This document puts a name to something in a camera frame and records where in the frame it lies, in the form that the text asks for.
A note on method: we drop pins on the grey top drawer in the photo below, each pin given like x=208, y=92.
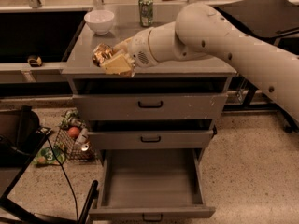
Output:
x=149, y=106

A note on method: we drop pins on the tape measure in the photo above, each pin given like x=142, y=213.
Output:
x=34, y=61

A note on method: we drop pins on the grey middle drawer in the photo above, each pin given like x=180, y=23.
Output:
x=150, y=139

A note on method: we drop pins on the grey drawer cabinet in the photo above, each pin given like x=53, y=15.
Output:
x=207, y=75

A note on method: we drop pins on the green chip bag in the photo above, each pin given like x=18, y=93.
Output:
x=49, y=156

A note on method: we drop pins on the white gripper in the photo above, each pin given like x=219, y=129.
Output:
x=139, y=48

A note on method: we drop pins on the wire basket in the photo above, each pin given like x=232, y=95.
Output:
x=71, y=146

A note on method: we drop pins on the white bowl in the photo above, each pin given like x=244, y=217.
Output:
x=100, y=21

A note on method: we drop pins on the green bag in basket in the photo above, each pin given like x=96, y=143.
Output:
x=71, y=119

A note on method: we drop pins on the orange fruit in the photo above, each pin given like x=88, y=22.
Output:
x=73, y=132

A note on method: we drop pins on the black chair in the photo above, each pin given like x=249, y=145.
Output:
x=20, y=140

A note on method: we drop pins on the black stand with tray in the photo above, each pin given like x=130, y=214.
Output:
x=264, y=16

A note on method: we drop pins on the green soda can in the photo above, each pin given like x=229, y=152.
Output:
x=145, y=12

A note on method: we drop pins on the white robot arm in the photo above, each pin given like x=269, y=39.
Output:
x=200, y=30

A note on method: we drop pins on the soda can in basket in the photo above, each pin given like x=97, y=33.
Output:
x=86, y=148

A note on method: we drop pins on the crushed orange can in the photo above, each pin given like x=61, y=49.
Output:
x=102, y=53

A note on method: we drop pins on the grey open bottom drawer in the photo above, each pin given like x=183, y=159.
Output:
x=151, y=185

